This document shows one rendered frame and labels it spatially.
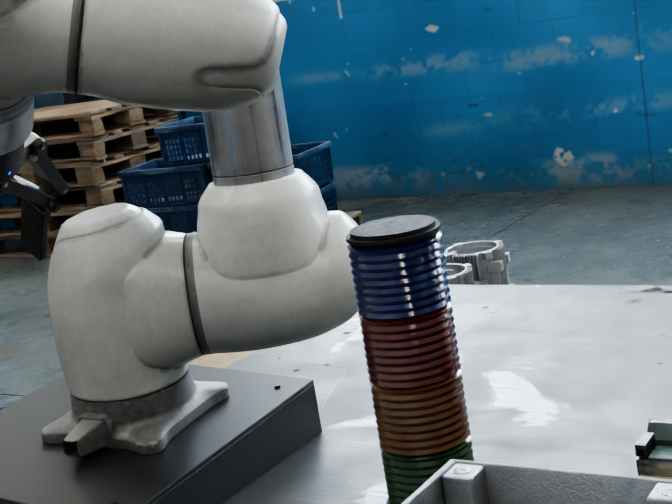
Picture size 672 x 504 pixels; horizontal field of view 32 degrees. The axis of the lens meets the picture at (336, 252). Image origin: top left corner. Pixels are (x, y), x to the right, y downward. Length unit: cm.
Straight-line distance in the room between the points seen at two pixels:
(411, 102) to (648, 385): 598
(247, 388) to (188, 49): 74
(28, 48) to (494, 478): 53
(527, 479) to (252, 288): 89
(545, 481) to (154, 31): 51
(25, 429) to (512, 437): 62
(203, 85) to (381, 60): 664
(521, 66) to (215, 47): 624
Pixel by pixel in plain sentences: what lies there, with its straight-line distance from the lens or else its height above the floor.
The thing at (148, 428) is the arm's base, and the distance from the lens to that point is 146.
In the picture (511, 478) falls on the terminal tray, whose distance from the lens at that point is 55.
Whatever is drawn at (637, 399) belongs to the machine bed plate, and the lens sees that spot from 157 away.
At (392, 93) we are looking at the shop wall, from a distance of 756.
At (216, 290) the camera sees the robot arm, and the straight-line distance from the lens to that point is 141.
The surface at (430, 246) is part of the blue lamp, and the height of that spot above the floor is 121.
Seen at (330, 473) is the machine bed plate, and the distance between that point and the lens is 146.
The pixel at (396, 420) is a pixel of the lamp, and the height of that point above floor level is 110.
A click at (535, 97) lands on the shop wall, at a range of 712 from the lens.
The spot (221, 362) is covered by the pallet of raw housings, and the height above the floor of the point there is 35.
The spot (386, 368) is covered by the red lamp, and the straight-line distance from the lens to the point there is 74.
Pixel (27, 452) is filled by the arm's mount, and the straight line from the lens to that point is 153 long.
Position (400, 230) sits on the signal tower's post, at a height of 122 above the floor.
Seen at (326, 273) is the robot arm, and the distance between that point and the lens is 140.
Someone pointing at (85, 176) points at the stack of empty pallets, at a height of 51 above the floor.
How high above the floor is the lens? 137
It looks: 12 degrees down
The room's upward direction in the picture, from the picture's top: 9 degrees counter-clockwise
